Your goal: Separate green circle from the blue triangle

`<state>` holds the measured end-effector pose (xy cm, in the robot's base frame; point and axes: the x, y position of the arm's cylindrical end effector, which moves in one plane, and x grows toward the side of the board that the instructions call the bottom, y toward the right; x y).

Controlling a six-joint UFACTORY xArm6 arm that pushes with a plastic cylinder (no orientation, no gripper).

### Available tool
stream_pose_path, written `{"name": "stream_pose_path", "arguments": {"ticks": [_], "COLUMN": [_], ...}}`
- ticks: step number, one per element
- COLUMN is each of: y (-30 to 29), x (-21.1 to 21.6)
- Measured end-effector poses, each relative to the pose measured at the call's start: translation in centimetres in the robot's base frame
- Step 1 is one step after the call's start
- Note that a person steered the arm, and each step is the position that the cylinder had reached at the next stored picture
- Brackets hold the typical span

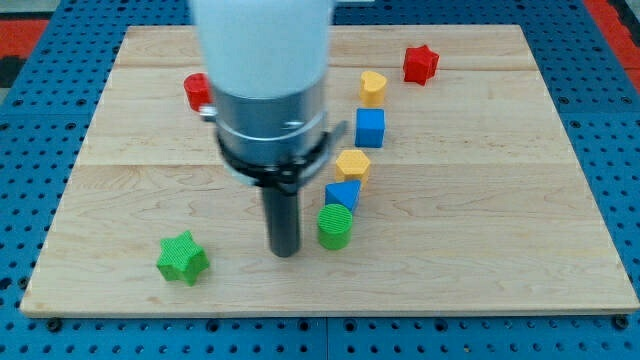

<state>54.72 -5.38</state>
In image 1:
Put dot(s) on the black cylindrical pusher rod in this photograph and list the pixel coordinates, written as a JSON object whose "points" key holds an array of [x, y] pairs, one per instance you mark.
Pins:
{"points": [[282, 217]]}

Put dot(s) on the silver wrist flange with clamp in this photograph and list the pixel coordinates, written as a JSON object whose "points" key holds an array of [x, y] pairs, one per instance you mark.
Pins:
{"points": [[277, 142]]}

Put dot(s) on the green cylinder block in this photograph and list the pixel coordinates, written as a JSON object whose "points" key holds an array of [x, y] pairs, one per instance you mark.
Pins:
{"points": [[334, 224]]}

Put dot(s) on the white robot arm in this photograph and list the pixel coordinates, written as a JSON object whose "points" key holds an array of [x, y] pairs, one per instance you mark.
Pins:
{"points": [[267, 62]]}

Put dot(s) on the blue triangle block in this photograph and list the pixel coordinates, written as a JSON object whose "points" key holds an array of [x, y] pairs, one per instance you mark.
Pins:
{"points": [[344, 193]]}

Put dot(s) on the yellow hexagon block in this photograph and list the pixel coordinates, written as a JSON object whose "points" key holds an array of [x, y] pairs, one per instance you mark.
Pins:
{"points": [[352, 165]]}

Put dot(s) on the blue cube block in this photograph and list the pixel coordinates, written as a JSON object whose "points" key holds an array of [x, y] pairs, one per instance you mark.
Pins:
{"points": [[370, 127]]}

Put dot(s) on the red cylinder block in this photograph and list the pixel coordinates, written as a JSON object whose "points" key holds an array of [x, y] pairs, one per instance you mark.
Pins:
{"points": [[196, 87]]}

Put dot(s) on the green star block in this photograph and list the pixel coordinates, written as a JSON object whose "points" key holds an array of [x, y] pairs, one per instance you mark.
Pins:
{"points": [[181, 259]]}

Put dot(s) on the yellow heart block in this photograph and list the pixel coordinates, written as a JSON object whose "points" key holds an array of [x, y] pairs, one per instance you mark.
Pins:
{"points": [[372, 89]]}

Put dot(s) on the red star block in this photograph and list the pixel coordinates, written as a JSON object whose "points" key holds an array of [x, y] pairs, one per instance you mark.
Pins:
{"points": [[420, 64]]}

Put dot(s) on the wooden board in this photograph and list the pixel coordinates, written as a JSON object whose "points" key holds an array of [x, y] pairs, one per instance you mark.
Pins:
{"points": [[475, 205]]}

